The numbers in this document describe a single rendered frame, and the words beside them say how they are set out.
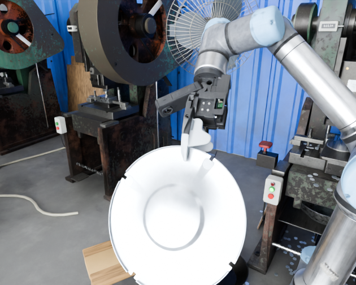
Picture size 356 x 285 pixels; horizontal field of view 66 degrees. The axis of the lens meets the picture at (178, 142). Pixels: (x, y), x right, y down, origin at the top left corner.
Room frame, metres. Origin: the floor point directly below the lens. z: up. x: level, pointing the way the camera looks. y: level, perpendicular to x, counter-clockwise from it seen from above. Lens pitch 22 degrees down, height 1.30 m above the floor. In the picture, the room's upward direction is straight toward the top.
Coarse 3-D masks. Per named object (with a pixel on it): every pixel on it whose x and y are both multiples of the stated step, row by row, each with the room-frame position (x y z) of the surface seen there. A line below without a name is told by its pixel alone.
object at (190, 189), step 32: (160, 160) 0.53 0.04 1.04; (192, 160) 0.51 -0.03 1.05; (128, 192) 0.51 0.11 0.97; (160, 192) 0.49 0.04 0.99; (192, 192) 0.47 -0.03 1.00; (224, 192) 0.46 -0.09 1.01; (128, 224) 0.47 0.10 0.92; (160, 224) 0.45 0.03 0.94; (192, 224) 0.43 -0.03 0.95; (224, 224) 0.42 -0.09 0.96; (128, 256) 0.44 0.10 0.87; (160, 256) 0.42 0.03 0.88; (192, 256) 0.40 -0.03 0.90
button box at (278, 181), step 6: (270, 180) 1.17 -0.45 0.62; (276, 180) 1.16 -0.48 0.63; (282, 180) 1.17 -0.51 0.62; (270, 186) 1.17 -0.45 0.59; (276, 186) 1.15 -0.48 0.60; (282, 186) 1.17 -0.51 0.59; (264, 192) 1.18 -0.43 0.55; (270, 192) 1.17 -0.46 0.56; (276, 192) 1.15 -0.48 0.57; (264, 198) 1.18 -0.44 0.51; (276, 198) 1.15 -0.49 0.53; (264, 204) 1.20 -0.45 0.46; (276, 204) 1.15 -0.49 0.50
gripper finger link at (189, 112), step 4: (188, 104) 0.56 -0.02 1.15; (192, 104) 0.57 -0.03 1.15; (188, 108) 0.55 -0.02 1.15; (192, 108) 0.55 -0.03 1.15; (184, 112) 0.54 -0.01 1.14; (188, 112) 0.54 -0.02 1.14; (192, 112) 0.55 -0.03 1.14; (184, 116) 0.54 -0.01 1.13; (188, 116) 0.54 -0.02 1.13; (192, 116) 0.55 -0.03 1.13; (184, 120) 0.53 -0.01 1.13; (188, 120) 0.54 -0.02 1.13; (184, 124) 0.53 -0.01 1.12; (188, 124) 0.53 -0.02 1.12; (184, 128) 0.53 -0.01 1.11; (188, 128) 0.53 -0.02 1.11; (184, 132) 0.52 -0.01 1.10; (188, 132) 0.52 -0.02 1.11
